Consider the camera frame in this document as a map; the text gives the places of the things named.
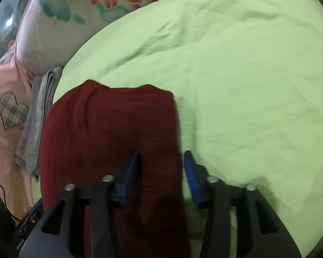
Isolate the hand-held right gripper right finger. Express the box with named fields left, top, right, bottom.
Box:
left=183, top=150, right=299, bottom=258

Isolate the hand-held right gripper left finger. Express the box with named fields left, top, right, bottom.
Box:
left=18, top=152, right=140, bottom=258

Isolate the dark red knit garment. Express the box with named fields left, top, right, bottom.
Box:
left=39, top=79, right=191, bottom=258

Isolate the pink cloth with heart print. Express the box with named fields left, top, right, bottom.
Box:
left=0, top=43, right=41, bottom=221

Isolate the grey folded cloth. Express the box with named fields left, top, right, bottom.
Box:
left=15, top=66, right=64, bottom=181

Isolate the light green bedsheet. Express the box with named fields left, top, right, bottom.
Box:
left=30, top=0, right=323, bottom=258

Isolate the white floral pillow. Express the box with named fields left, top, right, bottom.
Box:
left=16, top=0, right=218, bottom=76

